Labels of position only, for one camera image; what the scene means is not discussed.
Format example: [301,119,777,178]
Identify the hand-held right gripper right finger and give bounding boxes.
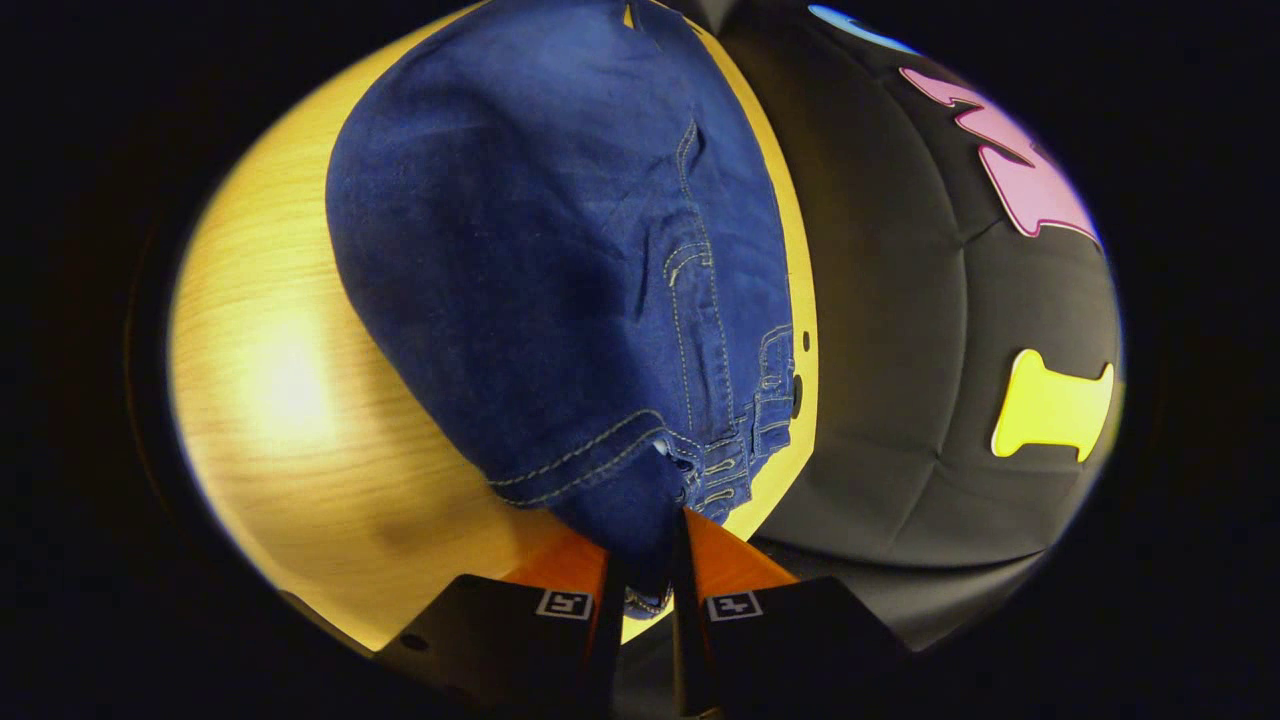
[670,507,913,719]

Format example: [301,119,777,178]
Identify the blue denim jeans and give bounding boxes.
[325,0,797,618]

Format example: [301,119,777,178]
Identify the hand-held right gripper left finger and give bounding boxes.
[375,527,627,717]

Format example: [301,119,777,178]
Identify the black backdrop cloth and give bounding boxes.
[690,0,1127,653]

